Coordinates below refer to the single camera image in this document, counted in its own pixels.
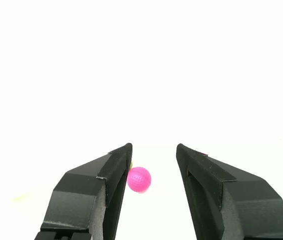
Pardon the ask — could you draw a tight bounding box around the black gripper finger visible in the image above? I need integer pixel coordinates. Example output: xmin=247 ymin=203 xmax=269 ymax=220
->
xmin=33 ymin=142 xmax=133 ymax=240
xmin=176 ymin=143 xmax=283 ymax=240

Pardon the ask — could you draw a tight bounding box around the pink ball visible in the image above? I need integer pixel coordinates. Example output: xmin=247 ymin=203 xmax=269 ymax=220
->
xmin=127 ymin=166 xmax=152 ymax=194

